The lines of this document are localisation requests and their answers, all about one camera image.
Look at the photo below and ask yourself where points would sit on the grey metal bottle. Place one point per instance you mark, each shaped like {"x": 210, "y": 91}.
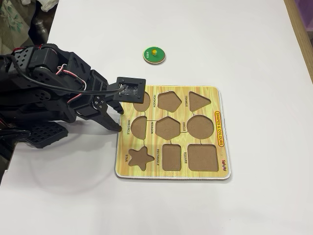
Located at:
{"x": 41, "y": 29}

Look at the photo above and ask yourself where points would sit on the wooden shape puzzle board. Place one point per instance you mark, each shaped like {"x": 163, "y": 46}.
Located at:
{"x": 171, "y": 169}

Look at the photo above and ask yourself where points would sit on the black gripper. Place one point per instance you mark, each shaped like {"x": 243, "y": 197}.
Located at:
{"x": 99, "y": 104}

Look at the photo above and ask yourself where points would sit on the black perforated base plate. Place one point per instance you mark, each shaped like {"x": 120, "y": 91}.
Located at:
{"x": 49, "y": 134}

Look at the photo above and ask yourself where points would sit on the black square wrist camera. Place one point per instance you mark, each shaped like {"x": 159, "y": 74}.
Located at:
{"x": 140, "y": 89}

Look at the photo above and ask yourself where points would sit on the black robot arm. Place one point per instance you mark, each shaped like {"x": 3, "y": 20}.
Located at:
{"x": 36, "y": 80}

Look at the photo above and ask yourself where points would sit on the green circle piece yellow pin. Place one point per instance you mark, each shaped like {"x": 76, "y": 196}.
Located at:
{"x": 159, "y": 56}

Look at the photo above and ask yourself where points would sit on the black table clamp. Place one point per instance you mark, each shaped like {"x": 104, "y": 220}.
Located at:
{"x": 12, "y": 134}

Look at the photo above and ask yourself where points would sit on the white crumpled cloth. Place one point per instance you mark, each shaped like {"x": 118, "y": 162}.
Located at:
{"x": 50, "y": 4}

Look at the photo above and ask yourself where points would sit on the floral patterned cloth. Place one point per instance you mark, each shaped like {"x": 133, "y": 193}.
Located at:
{"x": 12, "y": 22}

